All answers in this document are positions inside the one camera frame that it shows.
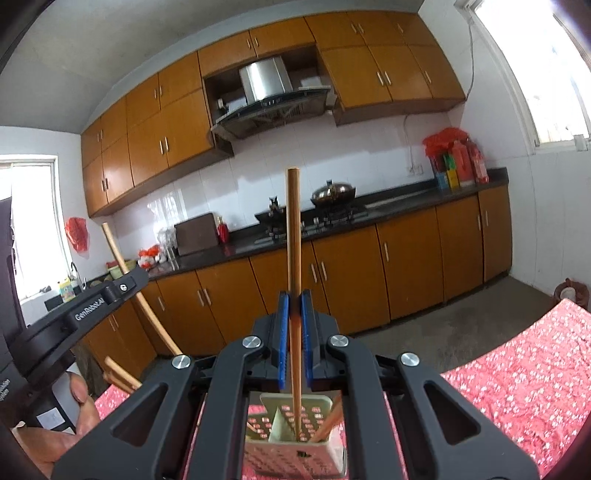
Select black wok with handle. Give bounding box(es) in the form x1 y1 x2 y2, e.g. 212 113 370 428
254 196 287 228

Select green bowl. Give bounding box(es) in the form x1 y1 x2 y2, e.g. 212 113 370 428
106 259 139 280

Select red white bag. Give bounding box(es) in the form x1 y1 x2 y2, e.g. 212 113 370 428
137 244 161 270

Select wooden lower cabinets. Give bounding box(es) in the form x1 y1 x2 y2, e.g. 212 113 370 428
75 184 514 370

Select window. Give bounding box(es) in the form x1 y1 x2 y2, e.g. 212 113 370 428
455 1 590 152
1 155 69 301

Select right window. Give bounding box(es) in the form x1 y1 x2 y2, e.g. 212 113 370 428
455 1 590 152

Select wooden cabinets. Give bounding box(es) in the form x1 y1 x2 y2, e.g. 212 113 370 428
75 184 514 370
81 10 466 217

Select steel range hood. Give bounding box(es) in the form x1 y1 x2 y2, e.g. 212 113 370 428
211 56 334 142

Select person's left hand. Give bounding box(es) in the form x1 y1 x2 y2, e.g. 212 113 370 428
12 373 100 478

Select red bottle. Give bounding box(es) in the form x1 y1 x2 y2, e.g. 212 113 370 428
216 216 229 244

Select red plastic bag on wall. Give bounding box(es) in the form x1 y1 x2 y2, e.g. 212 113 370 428
64 217 88 254

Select wooden chopstick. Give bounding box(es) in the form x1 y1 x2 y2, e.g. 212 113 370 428
101 222 182 356
104 356 142 390
287 167 303 440
103 371 135 395
310 394 344 443

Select red bags and bottles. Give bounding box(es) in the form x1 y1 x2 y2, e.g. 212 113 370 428
423 127 490 191

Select black lidded wok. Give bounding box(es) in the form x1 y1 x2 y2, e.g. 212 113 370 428
311 180 356 210

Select yellow detergent bottle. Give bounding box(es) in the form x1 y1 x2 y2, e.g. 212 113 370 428
59 278 76 303

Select beige perforated utensil holder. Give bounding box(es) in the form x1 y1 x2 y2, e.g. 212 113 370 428
243 393 348 479

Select red floral tablecloth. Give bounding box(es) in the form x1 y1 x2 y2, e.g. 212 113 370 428
94 298 591 480

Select wall power socket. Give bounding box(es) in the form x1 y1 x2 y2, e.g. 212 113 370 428
408 164 424 176

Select gas stove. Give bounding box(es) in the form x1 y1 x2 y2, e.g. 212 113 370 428
262 204 369 242

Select left window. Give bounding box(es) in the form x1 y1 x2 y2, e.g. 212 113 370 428
1 155 69 301

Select wooden upper cabinets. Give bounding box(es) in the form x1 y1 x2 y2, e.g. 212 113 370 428
81 10 466 217

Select dark wooden cutting board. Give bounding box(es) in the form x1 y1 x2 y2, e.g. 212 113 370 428
174 212 218 256

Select black countertop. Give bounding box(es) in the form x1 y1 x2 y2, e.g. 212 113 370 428
43 166 511 312

